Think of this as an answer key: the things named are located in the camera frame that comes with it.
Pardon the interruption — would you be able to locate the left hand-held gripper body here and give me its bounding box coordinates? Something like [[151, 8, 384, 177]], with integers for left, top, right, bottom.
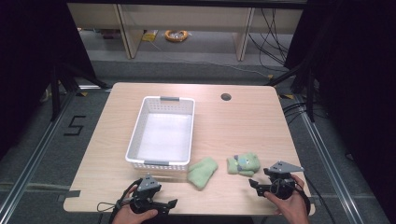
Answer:
[[129, 174, 163, 215]]

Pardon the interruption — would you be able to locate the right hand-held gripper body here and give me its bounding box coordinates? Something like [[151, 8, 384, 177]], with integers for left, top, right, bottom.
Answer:
[[262, 160, 305, 201]]

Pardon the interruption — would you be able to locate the green sock with print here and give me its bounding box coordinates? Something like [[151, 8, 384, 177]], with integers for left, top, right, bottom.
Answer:
[[226, 151, 262, 177]]

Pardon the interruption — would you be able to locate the plain green sock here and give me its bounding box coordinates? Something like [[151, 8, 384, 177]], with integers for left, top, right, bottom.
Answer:
[[187, 156, 219, 190]]

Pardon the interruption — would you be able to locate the white plastic basket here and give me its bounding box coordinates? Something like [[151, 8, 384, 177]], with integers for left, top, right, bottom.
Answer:
[[124, 95, 196, 172]]

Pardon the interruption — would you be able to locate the person's right hand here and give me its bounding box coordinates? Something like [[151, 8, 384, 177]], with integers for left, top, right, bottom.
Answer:
[[263, 174, 311, 224]]

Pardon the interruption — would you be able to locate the person's left hand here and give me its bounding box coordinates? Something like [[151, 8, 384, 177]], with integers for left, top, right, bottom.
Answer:
[[111, 184, 159, 224]]

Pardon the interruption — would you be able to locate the black metal stand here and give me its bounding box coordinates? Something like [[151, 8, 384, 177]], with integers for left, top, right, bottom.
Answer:
[[264, 60, 321, 123], [49, 62, 110, 122]]

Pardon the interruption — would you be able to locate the yellow packet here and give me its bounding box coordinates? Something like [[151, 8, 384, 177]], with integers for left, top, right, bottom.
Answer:
[[141, 29, 159, 43]]

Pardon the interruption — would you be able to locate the light wooden shelf unit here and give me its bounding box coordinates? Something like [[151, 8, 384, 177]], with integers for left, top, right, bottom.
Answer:
[[66, 3, 304, 62]]

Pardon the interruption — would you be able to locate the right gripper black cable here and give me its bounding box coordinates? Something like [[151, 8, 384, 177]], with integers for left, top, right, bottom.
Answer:
[[270, 174, 337, 224]]

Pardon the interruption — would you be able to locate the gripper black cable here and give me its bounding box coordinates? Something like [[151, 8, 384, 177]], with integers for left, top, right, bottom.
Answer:
[[96, 178, 143, 224], [270, 174, 337, 224]]

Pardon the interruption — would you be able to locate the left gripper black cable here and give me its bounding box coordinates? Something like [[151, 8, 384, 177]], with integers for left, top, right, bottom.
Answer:
[[96, 178, 143, 224]]

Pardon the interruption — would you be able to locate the aluminium floor rail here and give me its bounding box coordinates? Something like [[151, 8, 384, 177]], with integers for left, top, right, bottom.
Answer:
[[295, 92, 365, 224], [0, 90, 78, 216]]

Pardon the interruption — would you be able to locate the bundle of black cables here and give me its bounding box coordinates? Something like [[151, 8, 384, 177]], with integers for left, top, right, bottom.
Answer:
[[247, 7, 293, 73]]

